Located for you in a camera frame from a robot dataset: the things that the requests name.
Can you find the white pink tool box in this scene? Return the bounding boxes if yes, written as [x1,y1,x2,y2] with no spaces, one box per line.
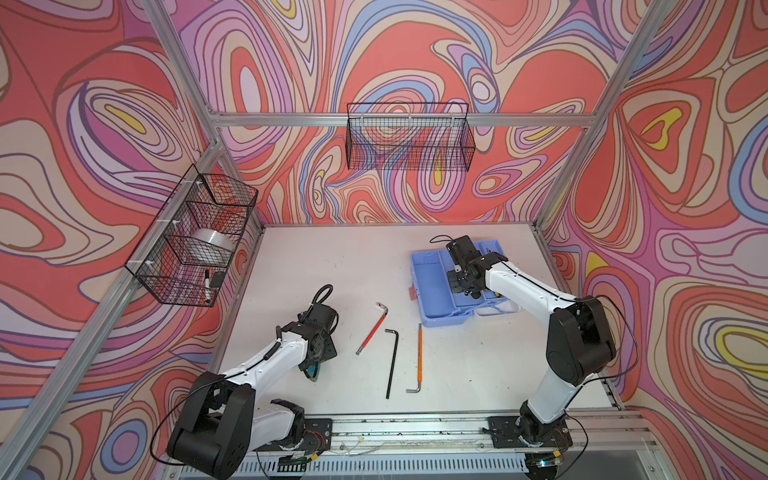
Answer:
[410,249,521,328]

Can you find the black wire basket left wall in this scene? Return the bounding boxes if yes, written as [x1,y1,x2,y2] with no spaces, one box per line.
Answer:
[125,166,258,308]

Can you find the black wire basket back wall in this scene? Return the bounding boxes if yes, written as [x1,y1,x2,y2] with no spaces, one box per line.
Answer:
[345,100,476,172]

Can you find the teal utility knife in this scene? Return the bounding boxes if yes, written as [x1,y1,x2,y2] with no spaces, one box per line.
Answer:
[303,363,321,382]

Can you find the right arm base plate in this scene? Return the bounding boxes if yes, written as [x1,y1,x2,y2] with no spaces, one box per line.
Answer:
[482,415,573,450]

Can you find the black hex key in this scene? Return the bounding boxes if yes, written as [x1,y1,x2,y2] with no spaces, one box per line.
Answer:
[385,328,400,400]

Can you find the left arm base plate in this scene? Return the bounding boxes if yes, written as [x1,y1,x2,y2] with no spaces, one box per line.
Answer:
[296,417,333,454]

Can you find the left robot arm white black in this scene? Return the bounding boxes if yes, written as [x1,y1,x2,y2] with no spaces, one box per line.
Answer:
[166,284,339,479]

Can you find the red sleeved hex key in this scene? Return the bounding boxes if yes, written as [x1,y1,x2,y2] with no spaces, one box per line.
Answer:
[355,302,389,356]

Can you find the silver tape roll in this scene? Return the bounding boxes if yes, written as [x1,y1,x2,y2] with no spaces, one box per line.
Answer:
[192,228,235,251]

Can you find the orange sleeved hex key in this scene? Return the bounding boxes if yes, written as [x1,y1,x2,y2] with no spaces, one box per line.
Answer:
[405,323,423,394]

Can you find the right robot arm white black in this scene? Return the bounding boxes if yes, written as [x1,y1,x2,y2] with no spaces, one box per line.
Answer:
[446,235,617,444]

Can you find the black wire basket wall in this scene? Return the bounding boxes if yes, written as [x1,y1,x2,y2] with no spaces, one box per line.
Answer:
[125,166,258,308]
[345,100,476,172]

